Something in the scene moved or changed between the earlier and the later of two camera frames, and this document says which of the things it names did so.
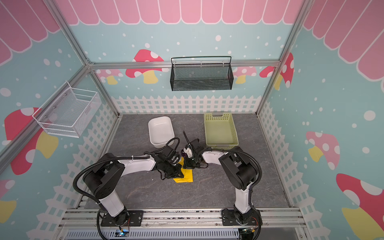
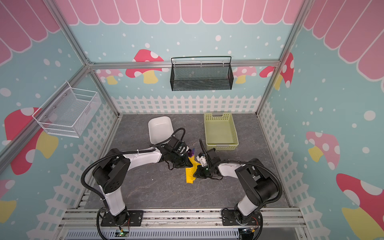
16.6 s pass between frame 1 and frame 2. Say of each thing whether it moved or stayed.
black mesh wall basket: stayed
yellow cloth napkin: moved
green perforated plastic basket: stayed
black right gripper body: moved
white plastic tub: stayed
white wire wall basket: stayed
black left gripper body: moved
